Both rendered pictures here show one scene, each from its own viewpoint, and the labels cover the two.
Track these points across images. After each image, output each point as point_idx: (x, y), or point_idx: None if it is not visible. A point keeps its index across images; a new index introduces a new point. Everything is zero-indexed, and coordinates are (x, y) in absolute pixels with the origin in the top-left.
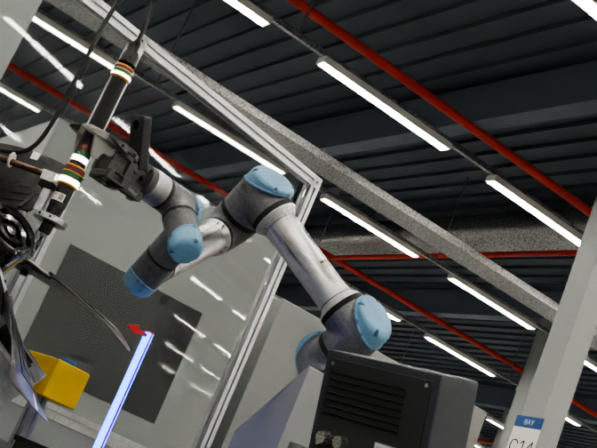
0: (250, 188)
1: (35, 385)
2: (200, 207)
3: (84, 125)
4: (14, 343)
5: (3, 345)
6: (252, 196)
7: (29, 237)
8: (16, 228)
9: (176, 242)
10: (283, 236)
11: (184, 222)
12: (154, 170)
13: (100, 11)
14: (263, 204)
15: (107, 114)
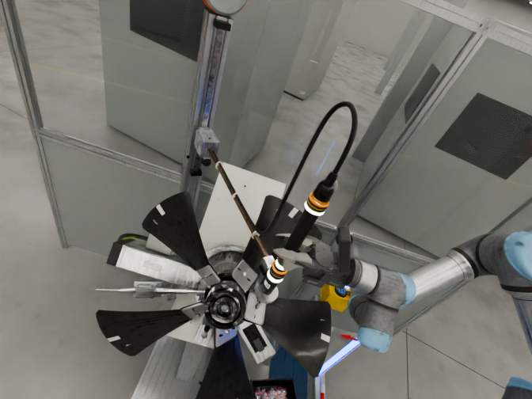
0: (505, 260)
1: (321, 295)
2: (408, 298)
3: (274, 251)
4: (199, 397)
5: (246, 338)
6: (505, 266)
7: (241, 310)
8: (231, 304)
9: (359, 340)
10: (527, 317)
11: (373, 326)
12: (354, 275)
13: (442, 13)
14: (514, 280)
15: (298, 240)
